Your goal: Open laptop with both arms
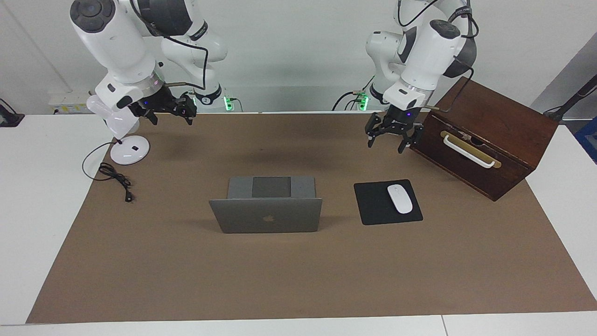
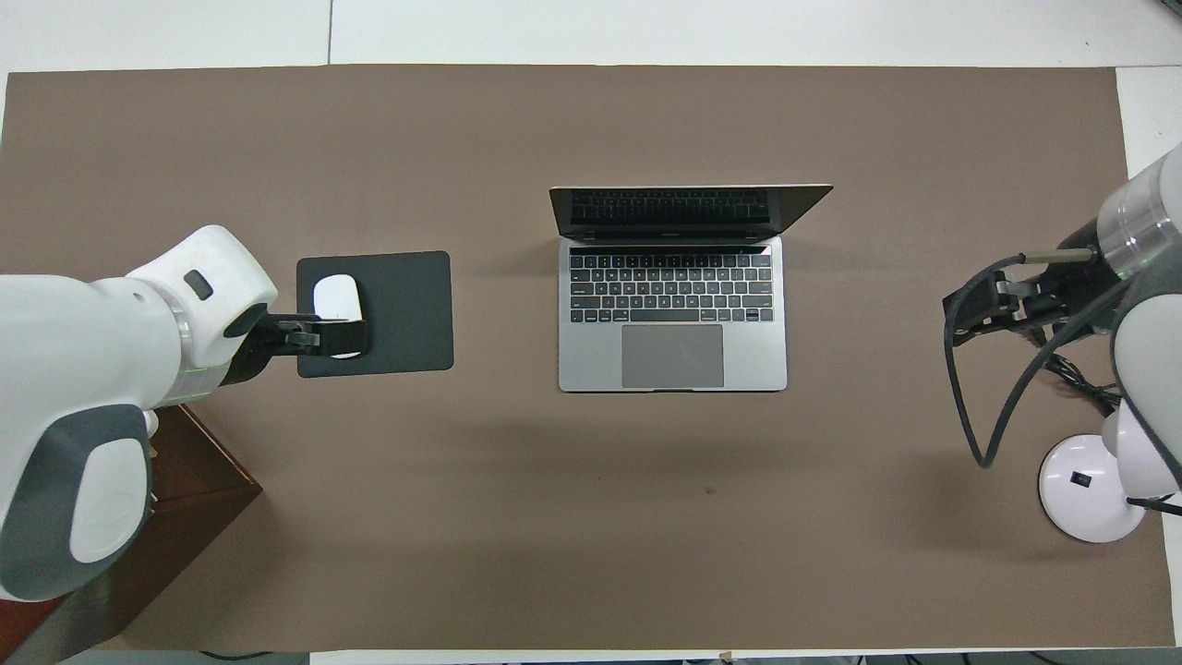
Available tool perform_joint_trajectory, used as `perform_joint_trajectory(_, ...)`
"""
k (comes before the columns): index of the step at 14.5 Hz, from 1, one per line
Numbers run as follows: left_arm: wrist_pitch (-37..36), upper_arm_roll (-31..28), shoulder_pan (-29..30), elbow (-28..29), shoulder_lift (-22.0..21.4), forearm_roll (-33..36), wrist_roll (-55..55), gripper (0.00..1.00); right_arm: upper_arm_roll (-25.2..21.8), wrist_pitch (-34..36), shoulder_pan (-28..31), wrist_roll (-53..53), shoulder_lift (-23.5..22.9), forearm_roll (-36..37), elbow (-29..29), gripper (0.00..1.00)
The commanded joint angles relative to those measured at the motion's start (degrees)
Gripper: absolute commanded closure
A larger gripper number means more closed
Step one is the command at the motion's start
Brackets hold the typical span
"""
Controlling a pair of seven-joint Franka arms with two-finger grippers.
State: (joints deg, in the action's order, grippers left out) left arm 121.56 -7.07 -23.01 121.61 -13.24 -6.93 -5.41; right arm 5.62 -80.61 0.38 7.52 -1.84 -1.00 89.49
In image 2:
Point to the brown table mat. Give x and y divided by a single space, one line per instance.
591 517

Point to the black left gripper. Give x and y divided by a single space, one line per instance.
272 337

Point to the black mouse pad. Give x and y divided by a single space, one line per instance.
406 314

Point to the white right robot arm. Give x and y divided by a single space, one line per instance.
1150 212

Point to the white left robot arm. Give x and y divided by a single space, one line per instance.
74 369

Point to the silver laptop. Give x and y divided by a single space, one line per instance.
674 323

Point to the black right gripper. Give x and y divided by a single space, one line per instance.
1071 286

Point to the dark wooden box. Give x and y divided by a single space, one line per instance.
194 499

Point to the white computer mouse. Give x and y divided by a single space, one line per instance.
337 296

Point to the white desk lamp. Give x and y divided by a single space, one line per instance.
1090 489

